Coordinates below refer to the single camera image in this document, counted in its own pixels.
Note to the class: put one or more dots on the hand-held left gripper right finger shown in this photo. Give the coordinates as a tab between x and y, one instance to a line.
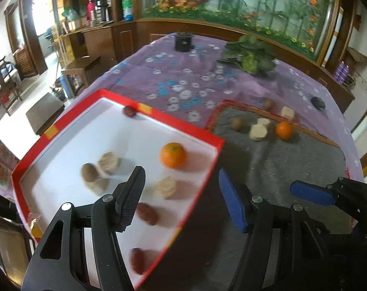
231	203

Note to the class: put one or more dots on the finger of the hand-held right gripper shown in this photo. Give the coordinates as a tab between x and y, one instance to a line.
312	192

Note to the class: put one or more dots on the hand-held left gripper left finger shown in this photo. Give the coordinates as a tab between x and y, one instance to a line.
130	201

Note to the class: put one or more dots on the red date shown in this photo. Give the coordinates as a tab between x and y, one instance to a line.
137	260
147	214
129	111

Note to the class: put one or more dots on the beige ribbed chunk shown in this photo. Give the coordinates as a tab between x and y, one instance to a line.
165	188
258	132
264	121
108	162
97	185
288	112

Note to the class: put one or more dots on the brown kiwi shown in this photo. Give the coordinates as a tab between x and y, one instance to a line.
268	103
89	171

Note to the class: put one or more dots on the orange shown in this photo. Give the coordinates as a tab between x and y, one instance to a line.
284	130
173	155

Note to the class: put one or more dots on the red box with white inside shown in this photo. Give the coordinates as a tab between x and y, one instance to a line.
80	133

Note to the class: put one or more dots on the grey felt mat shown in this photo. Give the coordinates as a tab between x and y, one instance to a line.
292	163

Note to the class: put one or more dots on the brown nut on mat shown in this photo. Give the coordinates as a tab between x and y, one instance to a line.
237	124

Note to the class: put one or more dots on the black power adapter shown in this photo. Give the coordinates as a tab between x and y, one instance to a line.
318	102

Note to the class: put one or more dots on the low wooden stool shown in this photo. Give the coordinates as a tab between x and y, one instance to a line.
45	110

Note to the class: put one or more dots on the blue bucket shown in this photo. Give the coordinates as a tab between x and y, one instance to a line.
64	87

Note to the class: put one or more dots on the purple floral tablecloth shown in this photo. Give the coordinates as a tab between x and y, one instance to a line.
186	75

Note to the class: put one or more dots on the pink printed sheet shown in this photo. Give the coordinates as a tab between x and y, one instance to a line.
0	163

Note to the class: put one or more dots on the wooden side cabinet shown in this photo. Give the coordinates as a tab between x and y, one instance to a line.
80	69

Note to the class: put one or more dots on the green bok choy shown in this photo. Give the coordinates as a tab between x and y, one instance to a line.
250	63

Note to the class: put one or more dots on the brown box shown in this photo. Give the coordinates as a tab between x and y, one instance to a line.
358	55

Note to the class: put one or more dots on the black cylinder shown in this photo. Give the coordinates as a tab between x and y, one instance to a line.
183	41

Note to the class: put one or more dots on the wooden chair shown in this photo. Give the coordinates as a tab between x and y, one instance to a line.
3	81

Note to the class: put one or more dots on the green water bottle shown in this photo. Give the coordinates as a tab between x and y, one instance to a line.
127	6

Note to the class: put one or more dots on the dark thermos flask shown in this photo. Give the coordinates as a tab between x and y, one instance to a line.
101	7

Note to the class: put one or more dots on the pink bottle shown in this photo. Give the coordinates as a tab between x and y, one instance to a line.
89	9

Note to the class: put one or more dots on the green bag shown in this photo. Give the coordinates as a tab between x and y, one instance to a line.
69	12

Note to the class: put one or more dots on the flower mural panel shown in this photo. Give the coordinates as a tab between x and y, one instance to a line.
247	3

